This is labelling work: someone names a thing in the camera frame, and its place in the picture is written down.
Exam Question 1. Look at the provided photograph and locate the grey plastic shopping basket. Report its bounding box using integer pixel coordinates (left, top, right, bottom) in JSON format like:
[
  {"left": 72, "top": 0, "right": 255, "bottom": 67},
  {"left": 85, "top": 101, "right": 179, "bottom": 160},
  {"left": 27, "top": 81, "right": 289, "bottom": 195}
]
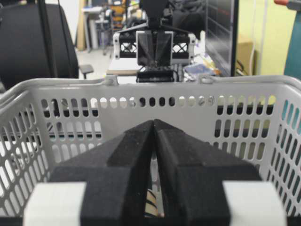
[{"left": 0, "top": 75, "right": 301, "bottom": 217}]

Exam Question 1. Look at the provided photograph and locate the black office chair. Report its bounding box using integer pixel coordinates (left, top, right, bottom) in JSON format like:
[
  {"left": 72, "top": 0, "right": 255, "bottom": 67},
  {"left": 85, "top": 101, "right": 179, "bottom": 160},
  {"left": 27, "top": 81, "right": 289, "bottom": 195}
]
[{"left": 0, "top": 3, "right": 94, "bottom": 90}]

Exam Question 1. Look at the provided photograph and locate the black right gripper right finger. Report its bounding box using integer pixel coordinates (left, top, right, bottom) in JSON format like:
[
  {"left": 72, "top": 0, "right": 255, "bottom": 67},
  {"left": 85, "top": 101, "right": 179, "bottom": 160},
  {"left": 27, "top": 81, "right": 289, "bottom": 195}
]
[{"left": 153, "top": 119, "right": 288, "bottom": 226}]

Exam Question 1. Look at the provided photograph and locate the striped slipper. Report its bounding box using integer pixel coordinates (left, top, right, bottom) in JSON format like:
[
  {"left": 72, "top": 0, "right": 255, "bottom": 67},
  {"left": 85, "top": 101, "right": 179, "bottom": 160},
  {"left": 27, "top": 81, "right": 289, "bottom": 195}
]
[{"left": 144, "top": 189, "right": 165, "bottom": 218}]

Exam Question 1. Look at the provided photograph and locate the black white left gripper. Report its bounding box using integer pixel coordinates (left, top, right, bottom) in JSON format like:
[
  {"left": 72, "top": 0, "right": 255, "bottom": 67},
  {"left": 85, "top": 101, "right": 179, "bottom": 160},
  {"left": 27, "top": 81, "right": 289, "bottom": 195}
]
[{"left": 113, "top": 23, "right": 196, "bottom": 65}]

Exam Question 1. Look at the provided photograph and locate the black monitor screen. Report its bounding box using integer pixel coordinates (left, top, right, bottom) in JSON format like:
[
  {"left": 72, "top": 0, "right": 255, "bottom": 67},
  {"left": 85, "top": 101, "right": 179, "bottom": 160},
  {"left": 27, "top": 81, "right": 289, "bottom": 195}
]
[{"left": 205, "top": 0, "right": 239, "bottom": 77}]

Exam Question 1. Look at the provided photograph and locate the cardboard box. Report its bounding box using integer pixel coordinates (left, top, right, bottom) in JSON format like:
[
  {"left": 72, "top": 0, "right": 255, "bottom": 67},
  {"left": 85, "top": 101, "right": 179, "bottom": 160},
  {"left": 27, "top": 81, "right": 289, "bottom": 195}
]
[{"left": 236, "top": 34, "right": 253, "bottom": 75}]

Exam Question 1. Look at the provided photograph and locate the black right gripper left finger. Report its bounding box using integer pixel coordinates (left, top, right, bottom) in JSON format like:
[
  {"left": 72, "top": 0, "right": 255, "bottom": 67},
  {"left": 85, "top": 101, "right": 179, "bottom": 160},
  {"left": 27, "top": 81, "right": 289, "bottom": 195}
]
[{"left": 23, "top": 121, "right": 153, "bottom": 226}]

